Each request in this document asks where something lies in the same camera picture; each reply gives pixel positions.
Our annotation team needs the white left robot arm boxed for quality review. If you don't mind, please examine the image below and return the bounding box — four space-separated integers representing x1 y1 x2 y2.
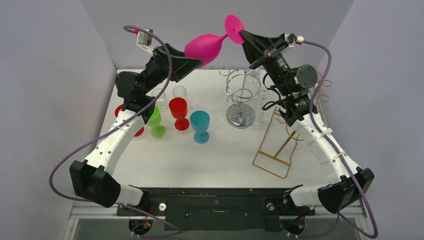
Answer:
69 43 203 215

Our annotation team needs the patterned clear glass goblet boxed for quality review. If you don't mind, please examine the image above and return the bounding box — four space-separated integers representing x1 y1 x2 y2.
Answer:
172 86 188 102

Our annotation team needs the green plastic wine glass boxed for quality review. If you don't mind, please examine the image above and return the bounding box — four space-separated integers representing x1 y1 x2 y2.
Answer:
146 106 167 138

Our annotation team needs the red plastic wine glass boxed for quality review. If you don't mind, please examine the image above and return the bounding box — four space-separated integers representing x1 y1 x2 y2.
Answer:
114 104 145 137

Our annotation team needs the chrome spiral glass rack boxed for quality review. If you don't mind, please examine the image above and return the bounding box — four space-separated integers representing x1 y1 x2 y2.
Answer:
219 67 257 129

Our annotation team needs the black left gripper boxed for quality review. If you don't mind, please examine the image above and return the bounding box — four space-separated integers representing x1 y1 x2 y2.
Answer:
140 44 205 96

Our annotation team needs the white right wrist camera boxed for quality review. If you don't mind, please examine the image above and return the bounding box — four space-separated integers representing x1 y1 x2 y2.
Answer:
282 33 305 53

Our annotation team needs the pink plastic wine glass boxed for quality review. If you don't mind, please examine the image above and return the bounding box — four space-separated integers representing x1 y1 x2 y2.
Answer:
184 14 245 68

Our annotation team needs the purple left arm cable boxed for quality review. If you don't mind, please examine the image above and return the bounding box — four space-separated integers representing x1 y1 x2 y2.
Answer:
48 25 182 239

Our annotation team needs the gold wire glass rack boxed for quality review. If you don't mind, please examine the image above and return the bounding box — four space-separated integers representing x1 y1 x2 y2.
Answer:
251 69 333 180

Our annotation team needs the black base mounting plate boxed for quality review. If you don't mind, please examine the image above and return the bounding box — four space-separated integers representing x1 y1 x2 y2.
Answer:
115 187 316 237

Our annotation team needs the clear stemmed wine glass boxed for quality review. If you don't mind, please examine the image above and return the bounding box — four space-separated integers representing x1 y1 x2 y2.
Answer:
251 88 270 127

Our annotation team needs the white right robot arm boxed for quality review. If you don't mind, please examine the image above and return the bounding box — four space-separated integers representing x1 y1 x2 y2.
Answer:
239 30 375 214

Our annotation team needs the blue plastic wine glass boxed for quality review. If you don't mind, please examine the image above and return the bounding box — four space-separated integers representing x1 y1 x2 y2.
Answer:
189 110 210 144

